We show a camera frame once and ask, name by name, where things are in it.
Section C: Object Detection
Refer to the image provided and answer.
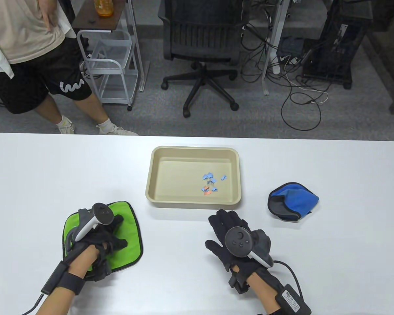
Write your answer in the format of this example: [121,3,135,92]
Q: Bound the white sneaker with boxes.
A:
[57,115,75,134]
[98,118,138,136]

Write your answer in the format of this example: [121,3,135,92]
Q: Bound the black looped floor cable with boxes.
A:
[281,93,322,131]

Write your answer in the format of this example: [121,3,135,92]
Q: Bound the white floor cable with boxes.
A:
[284,71,329,105]

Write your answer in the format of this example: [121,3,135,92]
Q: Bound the black right wrist sensor box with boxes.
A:
[275,284,312,315]

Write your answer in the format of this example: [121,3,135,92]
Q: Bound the brown wooden side table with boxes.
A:
[71,0,127,32]

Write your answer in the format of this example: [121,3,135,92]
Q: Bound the person's right hand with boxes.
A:
[205,209,267,280]

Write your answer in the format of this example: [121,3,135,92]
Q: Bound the grey hand controller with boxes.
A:
[65,203,115,253]
[225,226,274,267]

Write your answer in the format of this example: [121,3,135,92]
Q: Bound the beige plastic tray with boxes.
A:
[145,146,243,210]

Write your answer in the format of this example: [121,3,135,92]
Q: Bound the black left wrist strap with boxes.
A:
[57,273,85,296]

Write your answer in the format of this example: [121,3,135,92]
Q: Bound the black office chair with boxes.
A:
[158,0,250,118]

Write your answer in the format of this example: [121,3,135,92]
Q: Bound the paper scraps from grey cloth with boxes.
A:
[201,171,228,195]

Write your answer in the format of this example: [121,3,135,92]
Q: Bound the tangle of black cables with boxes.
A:
[241,0,332,92]

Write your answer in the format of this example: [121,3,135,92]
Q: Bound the white desk leg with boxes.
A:
[124,0,150,93]
[261,0,291,95]

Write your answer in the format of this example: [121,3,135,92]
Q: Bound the black sensor cable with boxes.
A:
[20,293,45,315]
[273,260,303,289]

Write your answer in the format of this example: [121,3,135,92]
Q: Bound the white metal cart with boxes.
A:
[77,30,139,111]

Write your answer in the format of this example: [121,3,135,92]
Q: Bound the black computer tower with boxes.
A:
[302,0,373,90]

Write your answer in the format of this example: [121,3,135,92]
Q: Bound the black left glove module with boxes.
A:
[91,254,113,282]

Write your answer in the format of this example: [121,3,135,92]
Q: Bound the grey and blue hand towel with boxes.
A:
[268,182,319,222]

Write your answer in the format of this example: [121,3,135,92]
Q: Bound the black glove module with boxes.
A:
[229,272,249,293]
[91,254,113,282]

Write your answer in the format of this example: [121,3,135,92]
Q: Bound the black left wrist sensor box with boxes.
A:
[41,262,69,295]

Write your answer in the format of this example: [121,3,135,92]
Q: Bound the orange bottle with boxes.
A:
[95,0,114,17]

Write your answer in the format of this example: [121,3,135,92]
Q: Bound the grey right hand controller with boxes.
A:
[225,226,274,267]

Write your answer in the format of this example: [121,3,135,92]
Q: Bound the person's left hand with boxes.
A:
[64,209,128,280]

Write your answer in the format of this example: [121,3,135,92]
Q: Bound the grey left hand controller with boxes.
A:
[65,203,115,253]

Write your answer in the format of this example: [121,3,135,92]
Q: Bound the green hand towel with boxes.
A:
[62,201,144,274]

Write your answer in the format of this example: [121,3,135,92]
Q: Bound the black box under desk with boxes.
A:
[277,35,305,57]

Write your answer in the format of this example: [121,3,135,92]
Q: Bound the black right glove module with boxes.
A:
[229,272,249,293]

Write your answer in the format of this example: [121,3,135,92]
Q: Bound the black wrist sensor box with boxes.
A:
[41,262,69,295]
[275,284,312,315]

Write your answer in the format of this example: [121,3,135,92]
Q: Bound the person's left forearm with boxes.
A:
[36,244,100,315]

